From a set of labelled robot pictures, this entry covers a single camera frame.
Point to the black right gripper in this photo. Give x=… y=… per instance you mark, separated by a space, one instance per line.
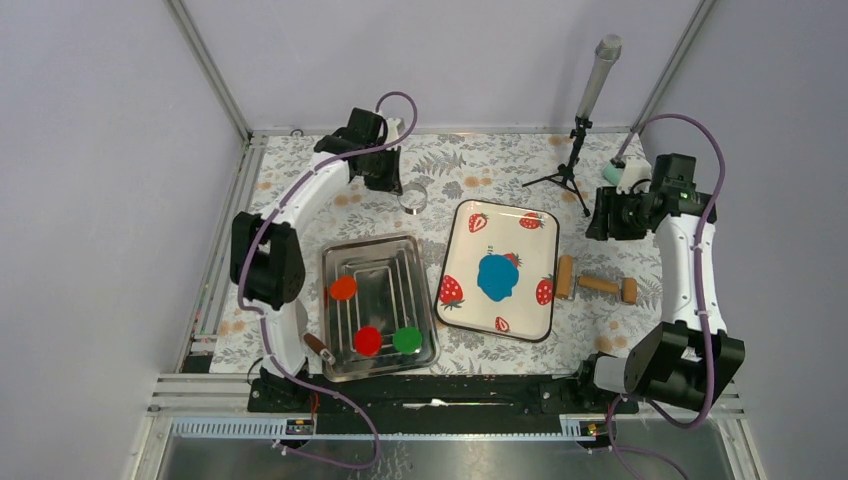
x=606 y=202

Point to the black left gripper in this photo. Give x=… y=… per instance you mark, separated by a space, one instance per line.
x=392 y=184

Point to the metal round cookie cutter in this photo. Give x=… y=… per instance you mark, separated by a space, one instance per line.
x=413 y=199

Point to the wooden double-ended dough roller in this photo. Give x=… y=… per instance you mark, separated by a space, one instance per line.
x=568 y=281

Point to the white strawberry print tray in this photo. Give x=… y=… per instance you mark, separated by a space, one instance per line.
x=480 y=228

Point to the blue dough piece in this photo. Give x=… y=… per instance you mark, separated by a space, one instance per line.
x=498 y=274

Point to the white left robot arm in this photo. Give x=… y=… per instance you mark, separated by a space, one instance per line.
x=266 y=253

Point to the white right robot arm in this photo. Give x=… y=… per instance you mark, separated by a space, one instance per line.
x=689 y=358

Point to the orange dough disc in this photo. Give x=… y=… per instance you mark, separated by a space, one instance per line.
x=344 y=288

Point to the red dough disc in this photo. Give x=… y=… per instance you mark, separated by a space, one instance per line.
x=368 y=341

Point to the green dough disc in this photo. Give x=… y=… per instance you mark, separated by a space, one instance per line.
x=407 y=340

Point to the mint green handheld tool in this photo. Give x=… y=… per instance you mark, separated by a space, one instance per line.
x=612 y=174

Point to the stainless steel baking tray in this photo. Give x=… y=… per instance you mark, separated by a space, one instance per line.
x=392 y=293

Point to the silver microphone on stand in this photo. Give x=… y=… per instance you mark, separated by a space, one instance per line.
x=607 y=53

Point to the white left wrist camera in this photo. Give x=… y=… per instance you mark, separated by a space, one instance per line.
x=395 y=127

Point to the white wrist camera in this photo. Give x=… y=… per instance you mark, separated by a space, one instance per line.
x=636 y=177
x=395 y=127

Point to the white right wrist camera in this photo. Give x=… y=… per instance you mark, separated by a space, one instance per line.
x=636 y=177

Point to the metal spatula wooden handle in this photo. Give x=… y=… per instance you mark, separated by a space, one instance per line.
x=319 y=348

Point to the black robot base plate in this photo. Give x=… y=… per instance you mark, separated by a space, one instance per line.
x=433 y=405

